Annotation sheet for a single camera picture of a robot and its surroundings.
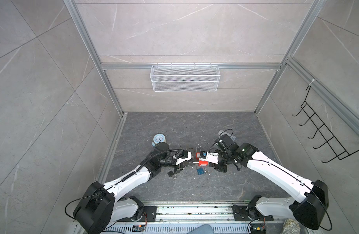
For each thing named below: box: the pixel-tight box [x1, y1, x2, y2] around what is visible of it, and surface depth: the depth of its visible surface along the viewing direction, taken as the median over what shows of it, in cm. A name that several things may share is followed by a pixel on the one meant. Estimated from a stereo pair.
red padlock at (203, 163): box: [198, 160, 209, 167], surface depth 73 cm
